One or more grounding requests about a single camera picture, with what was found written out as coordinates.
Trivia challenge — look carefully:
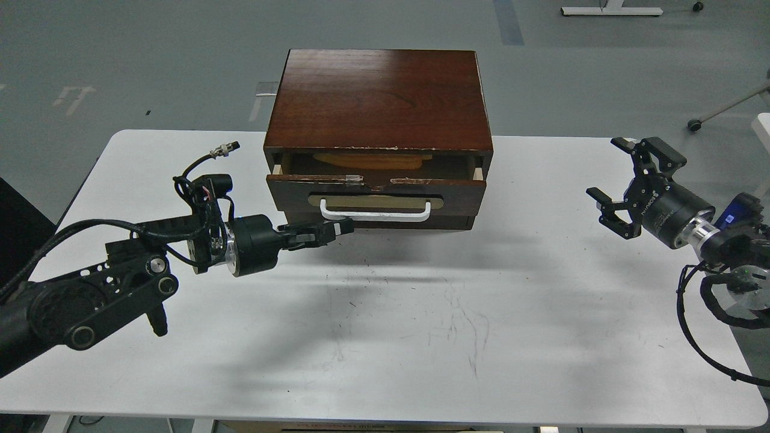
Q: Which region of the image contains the dark wooden drawer cabinet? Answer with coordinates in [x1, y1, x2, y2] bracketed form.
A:
[263, 49, 493, 230]

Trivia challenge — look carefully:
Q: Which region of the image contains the white drawer handle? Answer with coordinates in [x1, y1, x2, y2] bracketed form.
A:
[320, 198, 432, 223]

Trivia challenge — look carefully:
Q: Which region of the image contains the white stand base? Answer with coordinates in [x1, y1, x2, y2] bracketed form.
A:
[560, 1, 664, 17]

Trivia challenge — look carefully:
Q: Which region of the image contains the yellow corn cob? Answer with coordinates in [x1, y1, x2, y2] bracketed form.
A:
[313, 153, 434, 170]

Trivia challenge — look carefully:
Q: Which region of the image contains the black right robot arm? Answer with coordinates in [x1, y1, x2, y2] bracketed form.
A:
[587, 137, 768, 387]

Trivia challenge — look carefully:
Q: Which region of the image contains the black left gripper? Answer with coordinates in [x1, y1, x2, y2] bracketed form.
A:
[226, 214, 355, 277]

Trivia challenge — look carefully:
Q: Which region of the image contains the grey chair leg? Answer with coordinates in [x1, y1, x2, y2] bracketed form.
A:
[686, 79, 769, 132]

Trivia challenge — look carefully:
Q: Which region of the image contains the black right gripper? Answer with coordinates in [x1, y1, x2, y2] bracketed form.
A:
[586, 137, 715, 250]

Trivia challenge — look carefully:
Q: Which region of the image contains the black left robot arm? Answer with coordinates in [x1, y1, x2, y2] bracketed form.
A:
[1, 142, 354, 376]

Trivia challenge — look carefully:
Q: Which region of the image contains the light wood drawer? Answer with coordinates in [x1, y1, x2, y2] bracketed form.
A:
[266, 153, 489, 220]

